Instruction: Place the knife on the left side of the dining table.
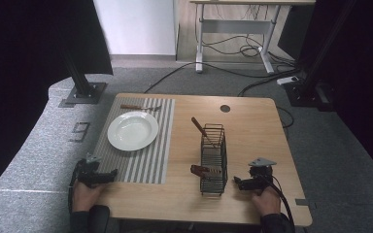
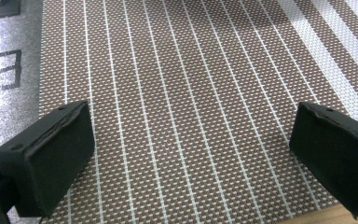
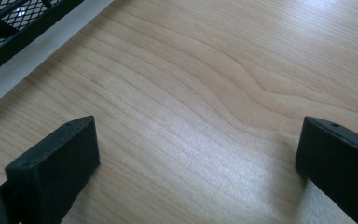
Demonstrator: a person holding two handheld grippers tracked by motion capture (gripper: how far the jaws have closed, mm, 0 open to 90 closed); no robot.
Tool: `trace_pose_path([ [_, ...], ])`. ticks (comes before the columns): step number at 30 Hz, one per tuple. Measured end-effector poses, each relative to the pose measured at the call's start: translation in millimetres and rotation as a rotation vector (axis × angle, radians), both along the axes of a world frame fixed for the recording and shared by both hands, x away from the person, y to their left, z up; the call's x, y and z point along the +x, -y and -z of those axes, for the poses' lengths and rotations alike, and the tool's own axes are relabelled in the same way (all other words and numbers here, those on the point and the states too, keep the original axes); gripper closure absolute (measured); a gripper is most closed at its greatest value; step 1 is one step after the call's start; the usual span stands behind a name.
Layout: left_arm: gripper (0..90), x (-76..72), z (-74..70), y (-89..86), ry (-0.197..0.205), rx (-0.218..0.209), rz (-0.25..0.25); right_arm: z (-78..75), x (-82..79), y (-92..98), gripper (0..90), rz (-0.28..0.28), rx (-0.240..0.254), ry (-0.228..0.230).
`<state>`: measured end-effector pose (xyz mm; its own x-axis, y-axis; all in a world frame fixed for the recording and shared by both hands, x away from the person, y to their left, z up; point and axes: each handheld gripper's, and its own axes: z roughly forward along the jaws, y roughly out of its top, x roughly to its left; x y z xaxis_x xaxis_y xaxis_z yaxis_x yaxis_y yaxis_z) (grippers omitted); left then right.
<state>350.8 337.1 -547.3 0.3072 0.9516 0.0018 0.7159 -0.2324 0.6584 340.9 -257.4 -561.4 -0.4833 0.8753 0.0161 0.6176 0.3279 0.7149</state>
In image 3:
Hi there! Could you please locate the black metal mesh rack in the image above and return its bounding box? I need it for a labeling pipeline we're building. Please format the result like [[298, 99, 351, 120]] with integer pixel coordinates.
[[0, 0, 85, 81]]

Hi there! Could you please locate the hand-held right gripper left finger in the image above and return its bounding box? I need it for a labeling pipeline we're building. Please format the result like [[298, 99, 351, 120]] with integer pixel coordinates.
[[0, 115, 101, 224]]

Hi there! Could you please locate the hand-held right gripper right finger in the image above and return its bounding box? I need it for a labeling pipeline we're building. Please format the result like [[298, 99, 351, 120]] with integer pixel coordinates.
[[295, 116, 358, 224]]

